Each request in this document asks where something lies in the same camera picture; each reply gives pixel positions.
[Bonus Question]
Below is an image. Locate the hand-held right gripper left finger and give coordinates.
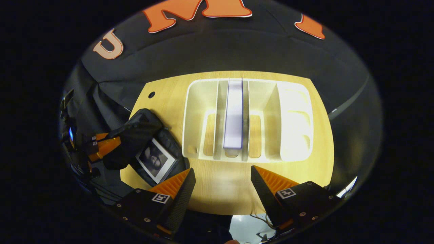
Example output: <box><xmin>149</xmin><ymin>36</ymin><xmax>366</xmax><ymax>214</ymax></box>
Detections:
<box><xmin>112</xmin><ymin>168</ymin><xmax>196</xmax><ymax>238</ymax></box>

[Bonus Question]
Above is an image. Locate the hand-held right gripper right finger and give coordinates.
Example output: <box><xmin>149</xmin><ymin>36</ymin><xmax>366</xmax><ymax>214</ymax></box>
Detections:
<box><xmin>251</xmin><ymin>165</ymin><xmax>341</xmax><ymax>231</ymax></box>

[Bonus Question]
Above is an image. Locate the black schoolbag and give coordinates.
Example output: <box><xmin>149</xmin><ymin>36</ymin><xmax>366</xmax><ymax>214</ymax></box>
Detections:
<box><xmin>102</xmin><ymin>108</ymin><xmax>190</xmax><ymax>187</ymax></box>

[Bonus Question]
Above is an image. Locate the portrait cover book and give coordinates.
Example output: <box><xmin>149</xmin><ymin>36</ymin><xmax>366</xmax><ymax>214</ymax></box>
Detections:
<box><xmin>136</xmin><ymin>138</ymin><xmax>177</xmax><ymax>183</ymax></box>

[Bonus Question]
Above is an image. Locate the white bookshelf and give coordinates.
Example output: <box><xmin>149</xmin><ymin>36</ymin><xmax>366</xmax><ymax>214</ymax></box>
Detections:
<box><xmin>182</xmin><ymin>78</ymin><xmax>314</xmax><ymax>162</ymax></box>

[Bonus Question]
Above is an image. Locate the blue cover book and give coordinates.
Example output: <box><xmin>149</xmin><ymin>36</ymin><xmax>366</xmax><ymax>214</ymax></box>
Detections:
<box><xmin>223</xmin><ymin>78</ymin><xmax>244</xmax><ymax>149</ymax></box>

